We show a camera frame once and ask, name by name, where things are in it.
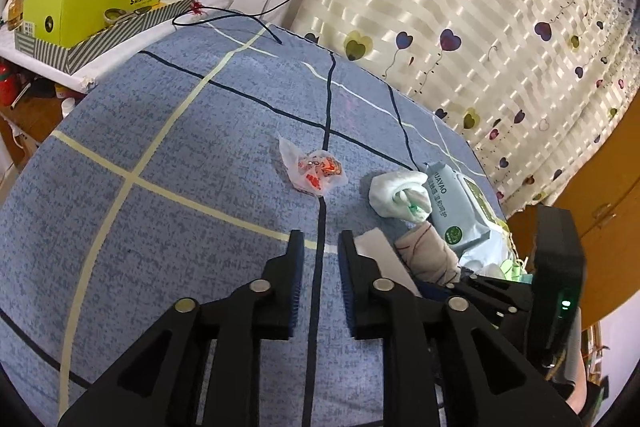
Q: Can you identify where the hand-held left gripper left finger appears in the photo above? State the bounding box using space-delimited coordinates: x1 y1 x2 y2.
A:
57 229 305 427

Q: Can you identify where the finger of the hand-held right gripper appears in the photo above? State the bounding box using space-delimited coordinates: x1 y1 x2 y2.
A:
420 282 523 325
460 273 535 303

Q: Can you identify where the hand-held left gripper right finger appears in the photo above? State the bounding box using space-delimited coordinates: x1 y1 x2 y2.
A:
337 230 583 427

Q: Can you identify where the beige cloth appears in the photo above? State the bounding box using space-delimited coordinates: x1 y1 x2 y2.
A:
395 223 461 285

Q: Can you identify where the clear bag of orange candy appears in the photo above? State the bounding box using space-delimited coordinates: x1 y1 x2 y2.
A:
277 133 348 198

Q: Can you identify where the person's right forearm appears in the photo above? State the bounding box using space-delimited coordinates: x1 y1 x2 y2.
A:
567 322 608 415

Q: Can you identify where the light green cloth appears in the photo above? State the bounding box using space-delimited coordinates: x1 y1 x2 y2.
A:
482 257 533 285

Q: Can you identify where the white folded cloth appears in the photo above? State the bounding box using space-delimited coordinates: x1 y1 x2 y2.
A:
352 229 421 298

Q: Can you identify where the wooden wardrobe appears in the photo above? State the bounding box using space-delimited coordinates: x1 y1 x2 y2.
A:
505 127 640 328

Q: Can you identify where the wet wipes pack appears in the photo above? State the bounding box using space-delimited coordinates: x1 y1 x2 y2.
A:
424 161 506 265

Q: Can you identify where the white rolled sock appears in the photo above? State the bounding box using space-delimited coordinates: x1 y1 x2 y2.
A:
369 171 433 224

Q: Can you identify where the blue plaid bed sheet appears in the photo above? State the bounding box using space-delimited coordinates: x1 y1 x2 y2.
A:
0 9 511 427

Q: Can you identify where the cream curtain with heart print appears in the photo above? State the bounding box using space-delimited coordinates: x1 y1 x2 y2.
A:
290 0 640 212

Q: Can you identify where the black white striped box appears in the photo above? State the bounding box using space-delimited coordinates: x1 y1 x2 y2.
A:
14 0 198 75

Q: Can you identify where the yellow green cardboard box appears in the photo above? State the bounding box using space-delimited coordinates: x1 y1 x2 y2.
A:
22 0 173 48

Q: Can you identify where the red bottle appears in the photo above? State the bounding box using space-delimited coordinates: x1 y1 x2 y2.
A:
0 61 20 108

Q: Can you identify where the amber bottle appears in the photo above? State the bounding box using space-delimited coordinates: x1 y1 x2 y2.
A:
6 0 26 32

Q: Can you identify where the clear wardrobe handle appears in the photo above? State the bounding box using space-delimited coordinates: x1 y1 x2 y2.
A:
587 202 618 228

